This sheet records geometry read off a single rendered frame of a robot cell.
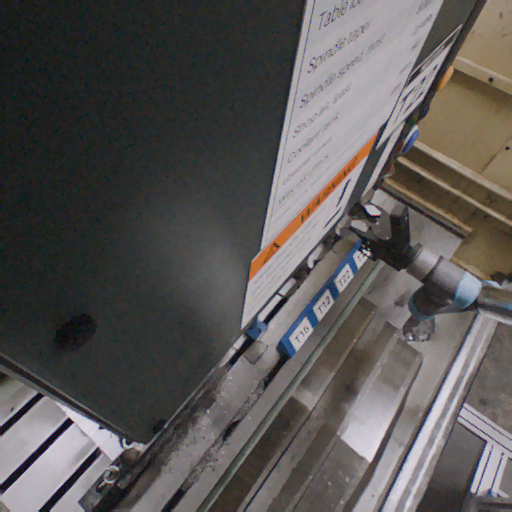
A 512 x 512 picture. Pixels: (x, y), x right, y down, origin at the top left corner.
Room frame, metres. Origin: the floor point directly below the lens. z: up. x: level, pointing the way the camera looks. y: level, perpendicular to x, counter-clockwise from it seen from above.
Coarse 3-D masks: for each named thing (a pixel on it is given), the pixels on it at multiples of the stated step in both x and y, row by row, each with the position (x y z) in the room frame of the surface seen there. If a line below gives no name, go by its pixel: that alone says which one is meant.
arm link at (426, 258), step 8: (424, 248) 0.53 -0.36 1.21; (416, 256) 0.51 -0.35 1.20; (424, 256) 0.50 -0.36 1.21; (432, 256) 0.51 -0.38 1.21; (408, 264) 0.49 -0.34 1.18; (416, 264) 0.49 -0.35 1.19; (424, 264) 0.49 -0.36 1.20; (432, 264) 0.49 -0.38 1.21; (408, 272) 0.49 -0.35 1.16; (416, 272) 0.48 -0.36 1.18; (424, 272) 0.48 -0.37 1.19
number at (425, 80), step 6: (444, 54) 0.34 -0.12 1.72; (438, 60) 0.33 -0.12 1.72; (432, 66) 0.31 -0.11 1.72; (426, 72) 0.30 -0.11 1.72; (432, 72) 0.33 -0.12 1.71; (420, 78) 0.29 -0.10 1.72; (426, 78) 0.31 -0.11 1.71; (420, 84) 0.30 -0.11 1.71; (426, 84) 0.33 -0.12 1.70; (414, 90) 0.29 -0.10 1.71; (420, 90) 0.32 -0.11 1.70; (414, 96) 0.30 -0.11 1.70; (420, 96) 0.33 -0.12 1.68; (408, 102) 0.29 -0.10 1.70; (414, 102) 0.32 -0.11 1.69; (408, 108) 0.30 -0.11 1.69
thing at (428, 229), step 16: (384, 192) 1.03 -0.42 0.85; (384, 208) 0.97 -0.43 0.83; (416, 208) 0.97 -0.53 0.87; (416, 224) 0.92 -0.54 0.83; (432, 224) 0.92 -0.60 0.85; (448, 224) 0.91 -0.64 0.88; (416, 240) 0.86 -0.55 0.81; (432, 240) 0.87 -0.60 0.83; (448, 240) 0.87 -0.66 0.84; (448, 256) 0.81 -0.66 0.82; (384, 272) 0.75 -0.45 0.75; (400, 272) 0.75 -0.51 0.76; (368, 288) 0.69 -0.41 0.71; (384, 288) 0.69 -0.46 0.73; (400, 288) 0.70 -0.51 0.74; (416, 288) 0.70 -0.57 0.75; (384, 304) 0.64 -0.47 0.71; (400, 304) 0.64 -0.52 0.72; (400, 320) 0.59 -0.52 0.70
